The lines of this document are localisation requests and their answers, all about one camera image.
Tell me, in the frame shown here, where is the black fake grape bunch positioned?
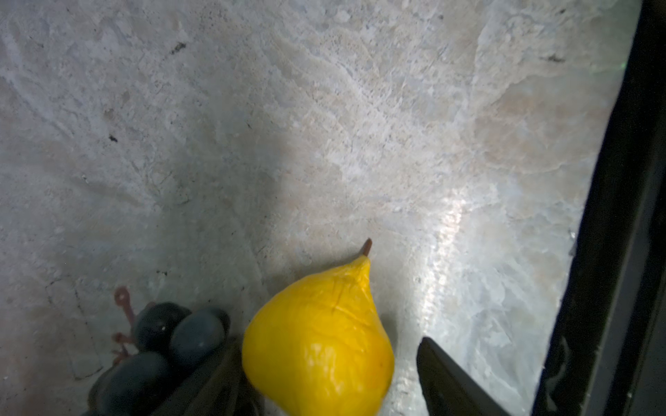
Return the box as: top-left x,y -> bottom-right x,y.
86,286 -> 257,415

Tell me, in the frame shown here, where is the small yellow fake lemon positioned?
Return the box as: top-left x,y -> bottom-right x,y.
242,239 -> 395,415

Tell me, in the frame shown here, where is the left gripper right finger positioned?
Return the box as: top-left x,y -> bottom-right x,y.
416,337 -> 509,416

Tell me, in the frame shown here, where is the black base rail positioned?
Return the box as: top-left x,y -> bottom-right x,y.
532,1 -> 665,415

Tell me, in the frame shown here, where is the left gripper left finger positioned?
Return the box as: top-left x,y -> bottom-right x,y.
151,337 -> 247,416

